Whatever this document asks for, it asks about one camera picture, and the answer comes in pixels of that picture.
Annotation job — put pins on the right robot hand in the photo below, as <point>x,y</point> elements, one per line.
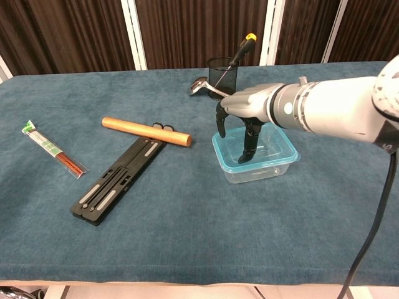
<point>249,101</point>

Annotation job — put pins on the black mesh pen holder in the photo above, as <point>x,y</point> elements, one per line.
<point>229,81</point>

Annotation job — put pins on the white partition post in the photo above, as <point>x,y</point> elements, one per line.
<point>335,31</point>
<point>134,34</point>
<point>272,31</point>
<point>4,70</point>

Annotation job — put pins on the black folding stand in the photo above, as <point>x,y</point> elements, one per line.
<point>118,183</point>

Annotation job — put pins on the blue plastic lid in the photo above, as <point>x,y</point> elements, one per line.
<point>227,155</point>

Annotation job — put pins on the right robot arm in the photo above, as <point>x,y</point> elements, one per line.
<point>336,106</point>

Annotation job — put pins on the teal table cloth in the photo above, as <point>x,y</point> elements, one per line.
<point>156,249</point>

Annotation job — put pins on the clear plastic container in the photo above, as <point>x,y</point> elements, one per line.
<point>249,178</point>

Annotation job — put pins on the packaged red chopsticks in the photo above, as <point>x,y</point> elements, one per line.
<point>51,148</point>

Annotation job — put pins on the black yellow screwdriver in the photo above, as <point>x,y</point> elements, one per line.
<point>244,46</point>

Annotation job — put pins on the wooden rolling pin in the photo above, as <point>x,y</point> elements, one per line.
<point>146,130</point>

